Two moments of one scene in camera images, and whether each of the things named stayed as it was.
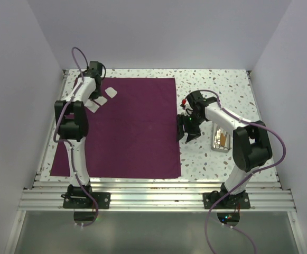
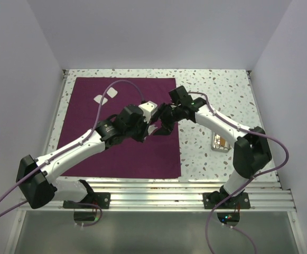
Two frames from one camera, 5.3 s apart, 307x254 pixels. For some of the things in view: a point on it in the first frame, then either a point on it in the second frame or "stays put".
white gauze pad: (92, 106) to (151, 128)
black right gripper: (180, 133) to (166, 129)
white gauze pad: (111, 92) stays put
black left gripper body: (96, 93) to (133, 132)
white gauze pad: (101, 100) stays put
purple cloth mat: (135, 134) stays put
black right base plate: (237, 201) stays put
